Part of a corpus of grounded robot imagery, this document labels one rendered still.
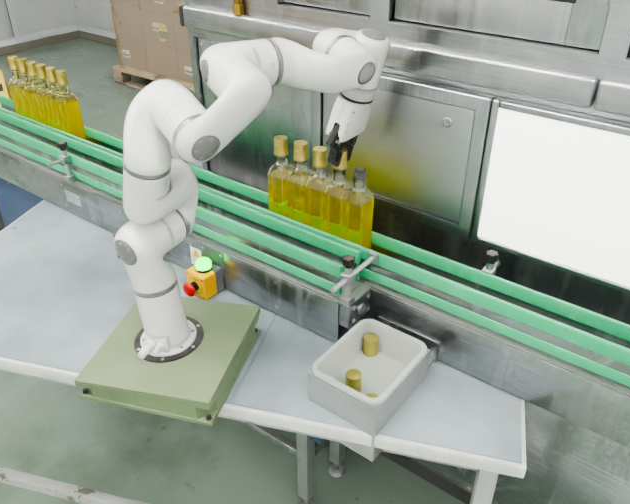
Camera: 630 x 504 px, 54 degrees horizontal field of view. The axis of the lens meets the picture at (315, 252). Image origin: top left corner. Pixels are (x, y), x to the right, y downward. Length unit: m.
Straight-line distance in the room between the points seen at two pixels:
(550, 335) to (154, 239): 0.81
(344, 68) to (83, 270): 1.02
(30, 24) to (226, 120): 6.68
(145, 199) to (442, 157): 0.67
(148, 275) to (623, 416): 0.97
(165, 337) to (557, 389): 0.83
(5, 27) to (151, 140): 6.45
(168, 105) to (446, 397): 0.83
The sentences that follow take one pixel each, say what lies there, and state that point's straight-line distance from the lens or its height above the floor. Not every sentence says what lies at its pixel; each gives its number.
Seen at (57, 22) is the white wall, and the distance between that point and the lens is 7.83.
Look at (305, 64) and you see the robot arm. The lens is 1.15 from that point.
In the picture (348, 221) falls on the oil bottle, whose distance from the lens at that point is 1.45.
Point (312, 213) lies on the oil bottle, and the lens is 1.52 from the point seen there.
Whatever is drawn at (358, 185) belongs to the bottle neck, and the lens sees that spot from 1.41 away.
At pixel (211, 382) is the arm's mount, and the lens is 1.32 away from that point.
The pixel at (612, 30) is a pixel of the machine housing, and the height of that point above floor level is 1.48.
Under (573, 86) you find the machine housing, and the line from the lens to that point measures 1.30.
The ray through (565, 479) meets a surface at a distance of 1.85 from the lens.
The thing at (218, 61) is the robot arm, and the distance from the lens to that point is 1.08.
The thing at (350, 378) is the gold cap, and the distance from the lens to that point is 1.32.
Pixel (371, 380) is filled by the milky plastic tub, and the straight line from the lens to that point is 1.39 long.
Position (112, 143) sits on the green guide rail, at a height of 0.94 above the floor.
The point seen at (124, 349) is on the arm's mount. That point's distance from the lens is 1.46.
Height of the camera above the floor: 1.74
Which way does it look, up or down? 33 degrees down
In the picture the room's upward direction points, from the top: straight up
